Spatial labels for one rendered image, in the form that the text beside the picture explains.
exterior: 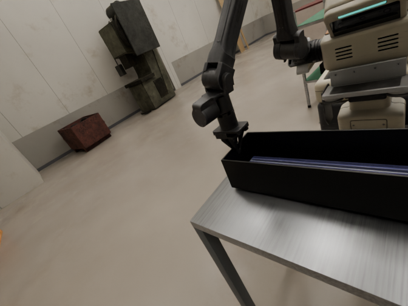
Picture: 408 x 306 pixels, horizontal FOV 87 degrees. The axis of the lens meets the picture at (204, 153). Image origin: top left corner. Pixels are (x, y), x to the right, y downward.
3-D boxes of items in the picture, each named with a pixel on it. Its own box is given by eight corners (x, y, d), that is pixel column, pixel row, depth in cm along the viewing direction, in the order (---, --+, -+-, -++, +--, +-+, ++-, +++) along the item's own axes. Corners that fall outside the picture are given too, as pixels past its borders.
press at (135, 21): (164, 96, 759) (121, 6, 632) (187, 92, 662) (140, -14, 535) (131, 116, 686) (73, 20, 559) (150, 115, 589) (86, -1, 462)
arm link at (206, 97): (232, 70, 57) (209, 70, 63) (202, 87, 51) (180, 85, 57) (238, 111, 64) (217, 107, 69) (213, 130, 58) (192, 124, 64)
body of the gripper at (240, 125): (240, 136, 63) (232, 114, 60) (214, 136, 70) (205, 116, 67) (249, 125, 67) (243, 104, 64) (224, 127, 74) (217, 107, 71)
